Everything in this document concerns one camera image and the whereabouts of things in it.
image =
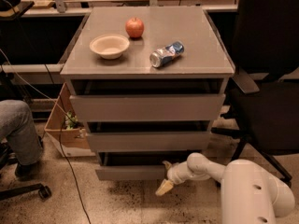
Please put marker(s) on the cardboard box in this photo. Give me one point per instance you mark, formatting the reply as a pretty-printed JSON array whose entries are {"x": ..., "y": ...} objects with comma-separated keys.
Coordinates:
[{"x": 69, "y": 142}]

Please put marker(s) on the black chair base left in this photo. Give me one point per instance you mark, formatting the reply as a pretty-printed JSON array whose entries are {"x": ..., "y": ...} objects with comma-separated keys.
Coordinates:
[{"x": 44, "y": 192}]

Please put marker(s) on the grey drawer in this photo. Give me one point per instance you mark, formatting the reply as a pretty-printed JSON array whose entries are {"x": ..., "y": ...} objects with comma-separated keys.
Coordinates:
[
  {"x": 148, "y": 141},
  {"x": 137, "y": 165},
  {"x": 171, "y": 107}
]

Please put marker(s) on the black office chair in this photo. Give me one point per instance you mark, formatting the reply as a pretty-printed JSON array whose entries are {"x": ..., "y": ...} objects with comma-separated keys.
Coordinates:
[{"x": 264, "y": 48}]

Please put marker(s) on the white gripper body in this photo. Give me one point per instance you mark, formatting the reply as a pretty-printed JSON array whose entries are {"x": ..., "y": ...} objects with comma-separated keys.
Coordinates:
[{"x": 173, "y": 174}]

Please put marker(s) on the person leg in jeans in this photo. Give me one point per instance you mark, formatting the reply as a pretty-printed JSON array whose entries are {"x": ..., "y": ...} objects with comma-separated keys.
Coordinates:
[{"x": 17, "y": 127}]

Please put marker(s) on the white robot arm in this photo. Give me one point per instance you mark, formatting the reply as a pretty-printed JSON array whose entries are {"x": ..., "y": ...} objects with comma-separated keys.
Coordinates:
[{"x": 249, "y": 193}]

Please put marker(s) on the grey middle drawer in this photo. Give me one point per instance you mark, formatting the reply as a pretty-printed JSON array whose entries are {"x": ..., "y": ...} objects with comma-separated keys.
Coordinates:
[{"x": 148, "y": 141}]

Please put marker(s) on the grey bottom drawer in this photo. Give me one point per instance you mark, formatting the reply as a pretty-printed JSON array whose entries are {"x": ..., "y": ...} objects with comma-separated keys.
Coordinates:
[{"x": 137, "y": 165}]

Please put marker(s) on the black shoe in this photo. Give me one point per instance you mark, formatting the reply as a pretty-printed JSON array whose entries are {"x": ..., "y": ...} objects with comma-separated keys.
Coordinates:
[{"x": 26, "y": 171}]

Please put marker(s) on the green object in box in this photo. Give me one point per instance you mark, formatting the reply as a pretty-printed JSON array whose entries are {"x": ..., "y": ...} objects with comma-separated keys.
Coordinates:
[{"x": 70, "y": 121}]

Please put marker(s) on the white paper bowl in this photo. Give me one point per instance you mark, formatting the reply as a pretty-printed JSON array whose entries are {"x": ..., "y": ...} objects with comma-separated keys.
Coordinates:
[{"x": 110, "y": 46}]

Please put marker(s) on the grey drawer cabinet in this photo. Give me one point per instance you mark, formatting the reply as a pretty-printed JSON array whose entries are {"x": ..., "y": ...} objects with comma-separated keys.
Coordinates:
[{"x": 203, "y": 67}]

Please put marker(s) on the red apple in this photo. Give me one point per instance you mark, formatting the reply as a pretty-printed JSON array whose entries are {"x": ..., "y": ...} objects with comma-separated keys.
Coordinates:
[{"x": 134, "y": 27}]

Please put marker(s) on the grey top drawer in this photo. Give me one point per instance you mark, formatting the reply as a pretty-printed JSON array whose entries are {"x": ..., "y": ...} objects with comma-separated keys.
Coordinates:
[{"x": 171, "y": 107}]

